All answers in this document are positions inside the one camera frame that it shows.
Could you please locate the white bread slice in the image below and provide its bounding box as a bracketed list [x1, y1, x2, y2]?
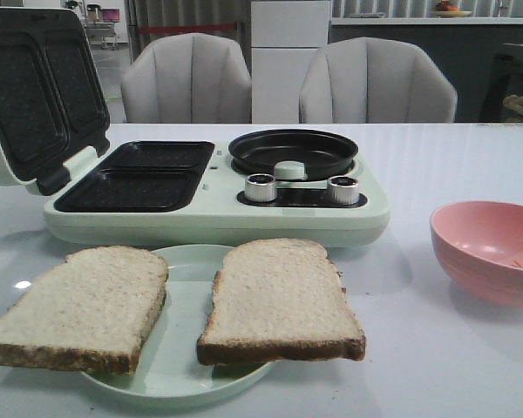
[0, 246, 168, 374]
[196, 238, 366, 365]

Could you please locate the pink plastic bowl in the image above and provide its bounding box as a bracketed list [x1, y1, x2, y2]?
[430, 200, 523, 308]

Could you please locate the mint green sandwich maker lid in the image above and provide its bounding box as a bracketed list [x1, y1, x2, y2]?
[0, 7, 110, 196]

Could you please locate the mint green breakfast maker base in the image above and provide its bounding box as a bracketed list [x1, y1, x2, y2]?
[44, 141, 390, 247]

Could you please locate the left silver control knob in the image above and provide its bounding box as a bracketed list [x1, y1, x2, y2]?
[244, 173, 277, 203]

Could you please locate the silver control knob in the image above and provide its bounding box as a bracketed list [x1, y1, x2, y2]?
[244, 173, 277, 203]
[326, 175, 359, 206]

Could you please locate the round black frying pan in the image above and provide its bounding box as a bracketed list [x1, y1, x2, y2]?
[228, 129, 358, 181]

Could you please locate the right silver control knob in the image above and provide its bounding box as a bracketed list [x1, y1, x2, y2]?
[326, 175, 359, 206]

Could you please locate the left grey upholstered chair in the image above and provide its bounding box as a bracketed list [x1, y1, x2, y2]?
[121, 33, 252, 124]

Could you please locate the grey upholstered chair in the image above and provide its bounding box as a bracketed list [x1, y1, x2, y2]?
[299, 37, 458, 124]
[121, 33, 252, 124]

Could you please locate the right grey upholstered chair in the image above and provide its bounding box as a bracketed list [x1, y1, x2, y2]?
[299, 37, 458, 124]

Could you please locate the white refrigerator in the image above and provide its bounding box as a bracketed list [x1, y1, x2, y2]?
[250, 1, 331, 124]

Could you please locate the mint green round plate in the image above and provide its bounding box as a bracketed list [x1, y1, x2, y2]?
[84, 245, 274, 408]

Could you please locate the dark grey kitchen counter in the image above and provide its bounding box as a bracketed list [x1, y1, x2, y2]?
[329, 17, 523, 123]

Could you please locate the fruit plate on counter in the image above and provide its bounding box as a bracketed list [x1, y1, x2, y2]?
[431, 0, 472, 18]

